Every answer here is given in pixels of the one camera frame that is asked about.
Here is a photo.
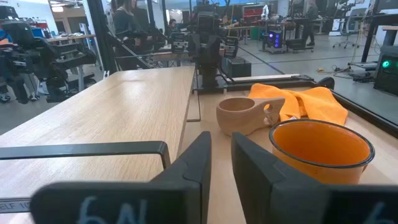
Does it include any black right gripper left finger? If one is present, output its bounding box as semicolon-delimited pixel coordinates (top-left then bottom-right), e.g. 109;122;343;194
30;131;212;224

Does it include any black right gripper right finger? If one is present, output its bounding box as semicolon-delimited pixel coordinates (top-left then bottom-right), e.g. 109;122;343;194
231;131;398;224

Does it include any orange enamel mug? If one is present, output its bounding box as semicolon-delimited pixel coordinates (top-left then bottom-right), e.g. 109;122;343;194
269;119;376;185

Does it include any wooden cup with handle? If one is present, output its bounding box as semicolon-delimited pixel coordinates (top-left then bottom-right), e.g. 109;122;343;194
216;96;286;136

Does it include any wooden shelf with black legs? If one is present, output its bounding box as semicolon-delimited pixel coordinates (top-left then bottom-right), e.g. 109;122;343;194
0;66;202;224

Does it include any person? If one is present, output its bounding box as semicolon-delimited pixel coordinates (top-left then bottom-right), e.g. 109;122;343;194
164;18;178;39
112;0;147;71
302;0;320;47

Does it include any black box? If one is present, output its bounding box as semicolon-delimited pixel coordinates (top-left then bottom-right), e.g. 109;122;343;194
221;56;252;78

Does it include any computer with blue lights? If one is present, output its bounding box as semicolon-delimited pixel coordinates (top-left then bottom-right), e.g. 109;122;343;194
266;30;284;50

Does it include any orange microfibre cloth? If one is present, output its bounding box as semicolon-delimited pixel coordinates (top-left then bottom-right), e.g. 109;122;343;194
248;83;349;126

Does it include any black metal pole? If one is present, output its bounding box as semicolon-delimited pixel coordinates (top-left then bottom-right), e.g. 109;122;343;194
86;0;118;75

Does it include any grey office chair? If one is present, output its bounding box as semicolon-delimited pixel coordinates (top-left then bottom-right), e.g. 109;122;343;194
331;7;363;50

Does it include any black background robot rig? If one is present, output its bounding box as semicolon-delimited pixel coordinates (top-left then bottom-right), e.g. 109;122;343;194
0;6;98;105

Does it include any computer tower with green light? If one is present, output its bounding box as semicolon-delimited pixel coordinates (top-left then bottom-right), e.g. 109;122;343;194
373;45;398;97

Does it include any yellow floor cable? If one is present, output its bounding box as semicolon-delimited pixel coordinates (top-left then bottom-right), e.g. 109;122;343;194
315;63;354;79

